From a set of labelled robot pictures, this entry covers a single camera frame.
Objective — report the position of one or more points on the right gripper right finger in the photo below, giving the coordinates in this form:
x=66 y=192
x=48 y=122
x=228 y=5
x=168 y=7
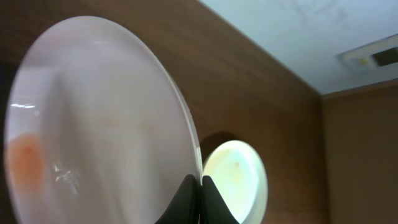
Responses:
x=213 y=209

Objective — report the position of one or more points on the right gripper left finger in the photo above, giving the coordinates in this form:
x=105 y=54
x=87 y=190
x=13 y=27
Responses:
x=183 y=208

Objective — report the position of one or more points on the white plate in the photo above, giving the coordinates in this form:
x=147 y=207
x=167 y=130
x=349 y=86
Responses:
x=240 y=177

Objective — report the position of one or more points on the pink plate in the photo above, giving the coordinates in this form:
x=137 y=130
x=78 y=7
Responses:
x=96 y=130

